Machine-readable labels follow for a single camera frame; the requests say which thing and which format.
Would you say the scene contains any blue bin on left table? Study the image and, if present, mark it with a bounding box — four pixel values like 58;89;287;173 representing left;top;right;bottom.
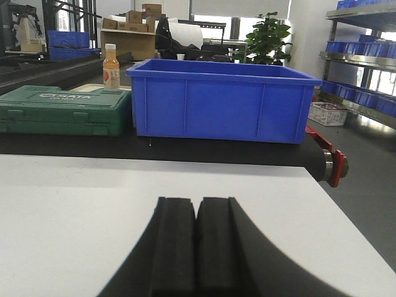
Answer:
46;30;101;61

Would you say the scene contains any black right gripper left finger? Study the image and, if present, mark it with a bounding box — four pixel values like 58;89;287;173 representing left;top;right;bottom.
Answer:
99;197;195;296

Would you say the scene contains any white plastic basket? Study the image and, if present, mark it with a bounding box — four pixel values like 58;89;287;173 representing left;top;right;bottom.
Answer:
308;102;348;126

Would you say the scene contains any large blue plastic bin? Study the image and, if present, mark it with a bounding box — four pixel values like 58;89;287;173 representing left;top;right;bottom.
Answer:
126;59;322;144

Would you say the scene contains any orange juice bottle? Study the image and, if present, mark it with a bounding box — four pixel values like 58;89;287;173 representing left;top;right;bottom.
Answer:
103;43;120;90

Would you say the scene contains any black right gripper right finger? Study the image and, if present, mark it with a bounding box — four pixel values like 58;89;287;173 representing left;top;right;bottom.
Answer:
195;196;375;297

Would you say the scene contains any green potted plant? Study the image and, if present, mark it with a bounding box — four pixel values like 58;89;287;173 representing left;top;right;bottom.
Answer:
233;12;293;66

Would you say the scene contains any green SATA tool case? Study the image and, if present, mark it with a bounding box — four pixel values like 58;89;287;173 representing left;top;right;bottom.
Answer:
1;85;132;137

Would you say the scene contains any steel shelf rack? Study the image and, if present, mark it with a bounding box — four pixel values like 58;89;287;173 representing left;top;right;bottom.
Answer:
319;1;395;128

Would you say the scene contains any large cardboard box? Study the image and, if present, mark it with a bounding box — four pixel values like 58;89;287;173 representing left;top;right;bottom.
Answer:
100;28;156;61

